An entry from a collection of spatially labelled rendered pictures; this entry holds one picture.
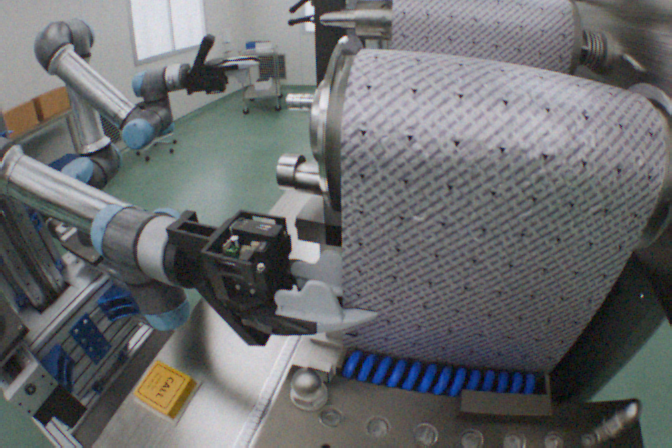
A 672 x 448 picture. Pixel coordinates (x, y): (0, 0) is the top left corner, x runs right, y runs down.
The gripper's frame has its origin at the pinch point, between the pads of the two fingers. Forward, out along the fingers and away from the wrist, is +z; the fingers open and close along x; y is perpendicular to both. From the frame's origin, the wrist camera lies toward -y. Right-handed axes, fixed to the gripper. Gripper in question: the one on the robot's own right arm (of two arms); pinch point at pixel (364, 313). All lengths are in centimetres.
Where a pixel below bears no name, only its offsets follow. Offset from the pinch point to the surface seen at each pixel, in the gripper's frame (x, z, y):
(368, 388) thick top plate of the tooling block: -4.7, 1.8, -6.1
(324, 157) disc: -1.2, -2.8, 16.0
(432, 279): -0.2, 5.4, 6.1
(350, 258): -0.2, -1.3, 7.0
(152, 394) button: -12.0, -26.4, -16.7
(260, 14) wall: 556, -319, 38
